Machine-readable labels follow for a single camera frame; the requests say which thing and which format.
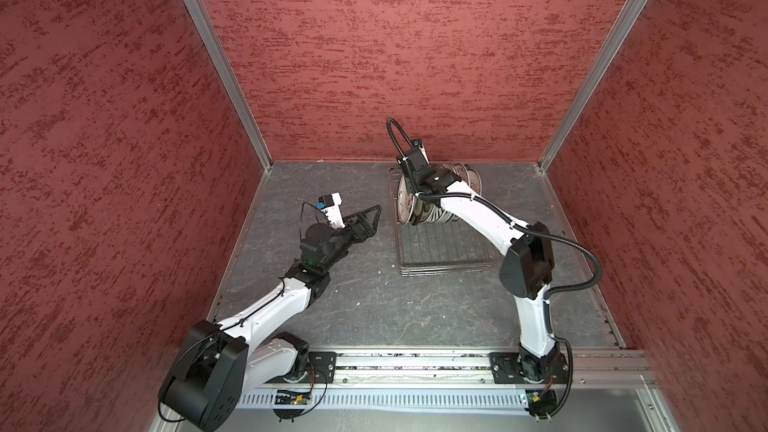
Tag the right base circuit board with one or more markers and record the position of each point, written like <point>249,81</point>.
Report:
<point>541,404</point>

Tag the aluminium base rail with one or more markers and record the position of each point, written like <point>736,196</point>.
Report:
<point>451,380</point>

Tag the aluminium corner post right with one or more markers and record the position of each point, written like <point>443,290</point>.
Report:
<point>620,30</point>

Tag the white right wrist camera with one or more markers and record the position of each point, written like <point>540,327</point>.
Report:
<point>414,153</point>

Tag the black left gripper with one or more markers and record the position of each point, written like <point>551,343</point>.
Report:
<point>369,229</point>

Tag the base circuit board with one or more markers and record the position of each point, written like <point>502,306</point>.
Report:
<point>289,405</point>
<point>541,404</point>

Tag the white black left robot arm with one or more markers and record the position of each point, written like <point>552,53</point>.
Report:
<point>219,361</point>

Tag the orange sunburst green rim plate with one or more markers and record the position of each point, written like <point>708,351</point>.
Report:
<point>470,176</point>

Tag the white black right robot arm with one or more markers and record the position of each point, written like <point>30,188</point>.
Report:
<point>528,262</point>

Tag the aluminium corner post left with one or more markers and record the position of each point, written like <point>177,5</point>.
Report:
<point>226,74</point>

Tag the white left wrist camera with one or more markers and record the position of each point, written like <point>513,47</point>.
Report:
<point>330,206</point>

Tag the left base circuit board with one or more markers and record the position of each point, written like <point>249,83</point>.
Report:
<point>289,405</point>

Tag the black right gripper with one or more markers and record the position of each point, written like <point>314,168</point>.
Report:
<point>409,181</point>

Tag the aluminium corner post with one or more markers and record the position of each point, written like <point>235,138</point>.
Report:
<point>226,74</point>
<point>620,30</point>

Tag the brown striped rim plate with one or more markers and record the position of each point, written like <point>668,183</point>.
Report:
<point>404,202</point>

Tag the metal wire dish rack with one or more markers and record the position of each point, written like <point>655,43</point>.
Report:
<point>432,249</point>

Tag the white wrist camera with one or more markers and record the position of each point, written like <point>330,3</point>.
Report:
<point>414,153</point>
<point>330,206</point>

